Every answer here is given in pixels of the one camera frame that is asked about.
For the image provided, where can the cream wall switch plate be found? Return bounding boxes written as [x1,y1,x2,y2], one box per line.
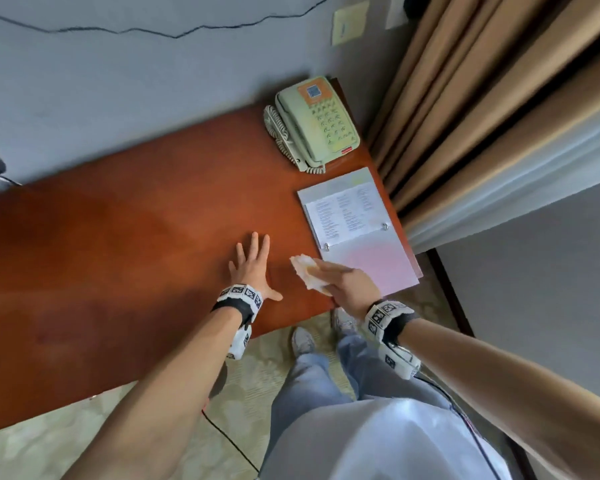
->
[331,0,371,47]

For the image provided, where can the cream coiled telephone cord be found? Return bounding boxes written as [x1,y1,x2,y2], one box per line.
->
[263,105,326,175]

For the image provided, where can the grey left shoe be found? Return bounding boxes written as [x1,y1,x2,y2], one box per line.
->
[291,327,316,357]

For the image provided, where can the white wall plate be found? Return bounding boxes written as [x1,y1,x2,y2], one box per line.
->
[385,0,410,30]

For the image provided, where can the white printed paper sheet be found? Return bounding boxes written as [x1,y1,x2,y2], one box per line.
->
[305,181,392,249]

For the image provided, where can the black cable on wall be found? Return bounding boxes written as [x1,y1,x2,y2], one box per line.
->
[0,0,342,40]

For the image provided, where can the white marker wrist camera band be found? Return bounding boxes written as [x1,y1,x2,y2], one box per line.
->
[211,284,264,361]
[362,300,422,381]

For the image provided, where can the white shirt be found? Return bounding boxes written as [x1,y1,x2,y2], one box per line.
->
[258,396,514,480]

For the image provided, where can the cream telephone handset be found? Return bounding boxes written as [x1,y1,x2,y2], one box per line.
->
[275,93,317,169]

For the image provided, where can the thin black floor cable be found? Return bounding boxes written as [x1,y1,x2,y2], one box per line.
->
[201,409,261,474]

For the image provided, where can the person's right hand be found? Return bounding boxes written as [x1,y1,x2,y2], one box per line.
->
[311,258,383,321]

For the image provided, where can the white sheer curtain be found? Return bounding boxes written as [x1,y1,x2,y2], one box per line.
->
[404,97,600,255]

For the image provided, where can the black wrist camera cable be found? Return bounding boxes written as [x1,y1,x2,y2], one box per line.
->
[414,374,503,480]

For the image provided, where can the beige curtain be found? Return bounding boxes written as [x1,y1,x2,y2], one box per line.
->
[365,0,600,226]

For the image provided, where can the clear acrylic menu board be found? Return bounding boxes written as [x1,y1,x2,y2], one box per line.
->
[297,167,424,297]

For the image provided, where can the blue jeans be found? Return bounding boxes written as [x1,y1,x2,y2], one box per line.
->
[265,329,455,468]

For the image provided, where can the person's right forearm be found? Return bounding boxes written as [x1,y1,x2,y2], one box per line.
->
[397,317,600,480]

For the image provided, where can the dark wooden baseboard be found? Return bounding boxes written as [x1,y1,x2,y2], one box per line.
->
[426,248,476,338]

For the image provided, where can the grey right shoe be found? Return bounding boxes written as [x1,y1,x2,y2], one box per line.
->
[331,307,359,337]

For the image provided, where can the grey shoe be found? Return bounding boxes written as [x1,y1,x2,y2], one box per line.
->
[331,307,359,337]
[291,327,316,357]

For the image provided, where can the person's left forearm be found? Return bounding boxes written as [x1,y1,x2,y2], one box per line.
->
[62,307,243,480]

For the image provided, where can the person's left hand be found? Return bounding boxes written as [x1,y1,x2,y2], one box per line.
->
[228,232,284,302]

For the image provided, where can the cream desk telephone base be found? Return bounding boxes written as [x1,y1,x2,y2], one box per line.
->
[275,76,361,168]

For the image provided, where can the pale wiping cloth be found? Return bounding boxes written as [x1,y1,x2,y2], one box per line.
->
[289,254,334,297]

